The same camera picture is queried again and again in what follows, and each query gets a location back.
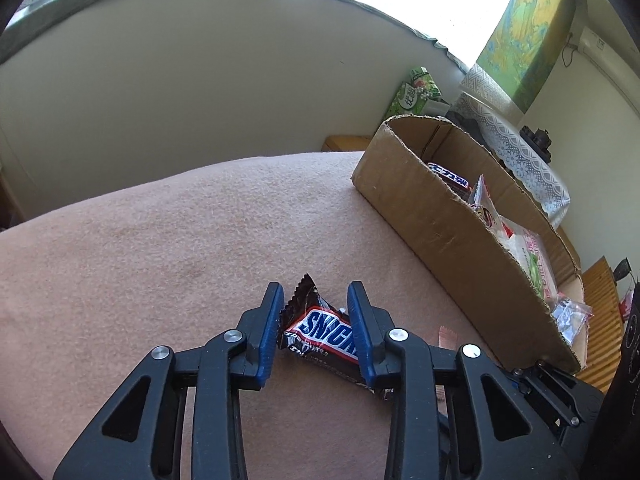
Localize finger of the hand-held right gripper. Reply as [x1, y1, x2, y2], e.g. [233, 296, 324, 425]
[531, 358, 587, 428]
[507, 366, 571, 437]

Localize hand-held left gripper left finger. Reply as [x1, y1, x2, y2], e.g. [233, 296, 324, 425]
[52, 281, 286, 480]

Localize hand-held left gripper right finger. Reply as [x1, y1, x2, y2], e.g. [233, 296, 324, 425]
[346, 281, 576, 480]

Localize brown chocolate bar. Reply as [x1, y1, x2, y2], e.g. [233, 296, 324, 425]
[427, 160, 473, 196]
[276, 272, 396, 401]

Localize clear packet silver candies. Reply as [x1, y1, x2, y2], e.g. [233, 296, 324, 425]
[550, 295, 596, 346]

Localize white green-print snack packet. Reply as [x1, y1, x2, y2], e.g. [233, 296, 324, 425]
[500, 225, 561, 306]

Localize long cardboard box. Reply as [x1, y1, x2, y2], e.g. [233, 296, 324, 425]
[350, 114, 596, 373]

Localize white red-print snack packet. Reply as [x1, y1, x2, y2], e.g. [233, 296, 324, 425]
[467, 174, 516, 241]

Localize white lace cloth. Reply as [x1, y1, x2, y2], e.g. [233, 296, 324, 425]
[456, 76, 572, 231]

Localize dark figurine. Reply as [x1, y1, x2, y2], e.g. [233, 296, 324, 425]
[519, 124, 555, 163]

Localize green tissue pack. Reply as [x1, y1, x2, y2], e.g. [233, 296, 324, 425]
[387, 66, 443, 122]

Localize green landscape wall poster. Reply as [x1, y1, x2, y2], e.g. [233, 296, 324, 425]
[475, 0, 576, 113]

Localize white wall unit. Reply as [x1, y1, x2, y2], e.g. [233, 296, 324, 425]
[575, 25, 640, 68]

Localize white frame window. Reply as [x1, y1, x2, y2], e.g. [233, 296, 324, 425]
[272, 0, 531, 68]

